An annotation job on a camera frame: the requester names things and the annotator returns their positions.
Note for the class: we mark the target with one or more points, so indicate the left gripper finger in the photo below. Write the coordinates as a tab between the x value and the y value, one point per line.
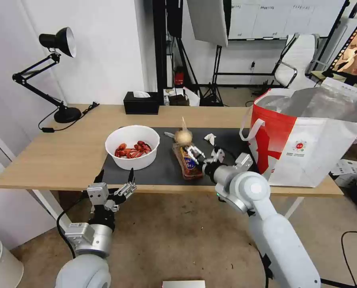
127	192
100	177

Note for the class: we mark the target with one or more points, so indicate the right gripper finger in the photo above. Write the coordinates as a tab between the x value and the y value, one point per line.
197	154
218	155

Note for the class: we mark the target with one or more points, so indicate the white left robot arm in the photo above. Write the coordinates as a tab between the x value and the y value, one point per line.
82	270

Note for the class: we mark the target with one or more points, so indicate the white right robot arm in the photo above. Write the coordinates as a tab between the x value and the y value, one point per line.
271	234

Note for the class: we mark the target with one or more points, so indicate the white and red takeout bag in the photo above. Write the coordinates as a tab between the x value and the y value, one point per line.
310	150

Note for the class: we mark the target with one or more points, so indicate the brown snack package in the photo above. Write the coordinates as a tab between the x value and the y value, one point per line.
188	169

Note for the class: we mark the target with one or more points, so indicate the crumpled white tissue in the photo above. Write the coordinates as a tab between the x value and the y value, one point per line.
209	138

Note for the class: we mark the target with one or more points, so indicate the pale yellow onion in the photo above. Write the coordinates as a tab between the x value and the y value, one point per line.
183	136

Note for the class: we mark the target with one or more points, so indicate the white paper bowl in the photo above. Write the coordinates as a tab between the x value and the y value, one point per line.
136	163

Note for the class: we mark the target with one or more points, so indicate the small white wrapper scrap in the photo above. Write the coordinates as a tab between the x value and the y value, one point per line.
169	134

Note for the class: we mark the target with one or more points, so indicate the red crayfish shell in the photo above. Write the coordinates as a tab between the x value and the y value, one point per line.
142	147
122	151

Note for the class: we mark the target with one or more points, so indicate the black table mat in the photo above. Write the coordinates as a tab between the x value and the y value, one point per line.
166	174

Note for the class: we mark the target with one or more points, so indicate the wooden table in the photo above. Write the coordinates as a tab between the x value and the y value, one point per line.
76	144

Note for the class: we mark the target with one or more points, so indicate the black desk lamp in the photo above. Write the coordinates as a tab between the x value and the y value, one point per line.
66	115

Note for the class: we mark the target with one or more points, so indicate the black tissue box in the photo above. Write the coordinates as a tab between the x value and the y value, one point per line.
140	105

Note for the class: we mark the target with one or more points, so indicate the black tripod stand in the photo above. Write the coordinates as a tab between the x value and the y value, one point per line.
216	78

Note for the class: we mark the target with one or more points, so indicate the red canister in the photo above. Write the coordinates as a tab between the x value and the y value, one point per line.
178	77

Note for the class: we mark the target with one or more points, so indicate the robot front shell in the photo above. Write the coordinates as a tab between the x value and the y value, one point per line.
183	284

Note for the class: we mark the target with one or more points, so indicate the white waste bin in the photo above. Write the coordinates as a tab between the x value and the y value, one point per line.
1	267

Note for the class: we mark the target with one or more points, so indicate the white office chair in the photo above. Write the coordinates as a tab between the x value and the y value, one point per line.
298	57

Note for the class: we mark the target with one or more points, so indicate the white softbox light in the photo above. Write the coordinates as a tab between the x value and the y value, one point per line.
208	21

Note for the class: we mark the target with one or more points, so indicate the printed white carton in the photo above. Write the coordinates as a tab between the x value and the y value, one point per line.
352	171

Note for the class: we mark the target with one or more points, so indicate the whiteboard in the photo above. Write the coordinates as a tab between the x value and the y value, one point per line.
286	18

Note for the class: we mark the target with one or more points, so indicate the film strip poster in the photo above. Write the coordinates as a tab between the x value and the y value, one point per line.
356	51

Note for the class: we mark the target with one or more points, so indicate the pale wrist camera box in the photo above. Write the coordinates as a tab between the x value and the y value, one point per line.
97	195

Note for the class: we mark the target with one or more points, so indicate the black metal stand frame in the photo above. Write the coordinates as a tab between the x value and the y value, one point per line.
159	45

